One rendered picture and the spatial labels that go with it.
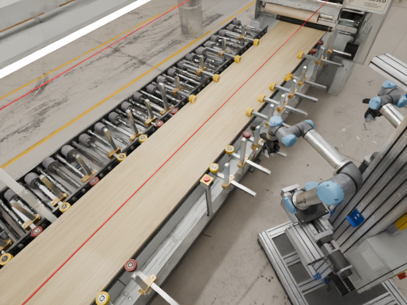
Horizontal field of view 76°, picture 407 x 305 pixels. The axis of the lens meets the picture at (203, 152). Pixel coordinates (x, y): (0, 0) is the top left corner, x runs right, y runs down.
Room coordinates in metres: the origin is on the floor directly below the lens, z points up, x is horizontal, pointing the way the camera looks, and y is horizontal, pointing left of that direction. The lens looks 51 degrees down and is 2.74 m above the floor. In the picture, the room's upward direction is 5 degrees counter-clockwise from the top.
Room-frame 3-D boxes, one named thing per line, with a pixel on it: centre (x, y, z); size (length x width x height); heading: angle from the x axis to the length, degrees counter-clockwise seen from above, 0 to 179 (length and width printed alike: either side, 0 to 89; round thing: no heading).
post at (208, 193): (1.00, -0.01, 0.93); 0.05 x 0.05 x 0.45; 50
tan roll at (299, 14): (3.73, -1.60, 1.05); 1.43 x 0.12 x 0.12; 50
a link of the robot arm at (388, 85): (1.32, -1.24, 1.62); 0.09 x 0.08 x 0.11; 10
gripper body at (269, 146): (1.07, -0.44, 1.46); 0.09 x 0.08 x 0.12; 17
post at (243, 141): (1.39, -0.34, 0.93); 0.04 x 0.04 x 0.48; 50
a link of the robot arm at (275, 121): (1.08, -0.44, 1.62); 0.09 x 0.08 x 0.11; 24
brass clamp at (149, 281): (0.45, 0.46, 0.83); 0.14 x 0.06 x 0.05; 140
